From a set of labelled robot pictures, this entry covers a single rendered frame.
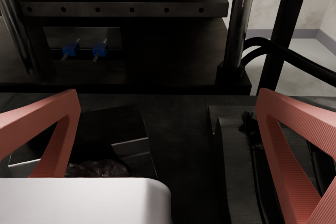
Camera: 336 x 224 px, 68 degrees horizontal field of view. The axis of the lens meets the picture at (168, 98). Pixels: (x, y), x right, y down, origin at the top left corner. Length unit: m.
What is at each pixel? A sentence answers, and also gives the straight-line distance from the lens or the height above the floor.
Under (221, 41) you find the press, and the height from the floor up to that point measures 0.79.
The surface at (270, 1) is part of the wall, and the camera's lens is 3.28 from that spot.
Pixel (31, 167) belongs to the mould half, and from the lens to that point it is 0.54.
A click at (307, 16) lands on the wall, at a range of 3.53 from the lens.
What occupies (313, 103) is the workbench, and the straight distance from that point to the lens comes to 0.89.
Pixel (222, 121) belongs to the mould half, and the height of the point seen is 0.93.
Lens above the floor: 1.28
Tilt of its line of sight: 37 degrees down
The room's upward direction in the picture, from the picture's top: straight up
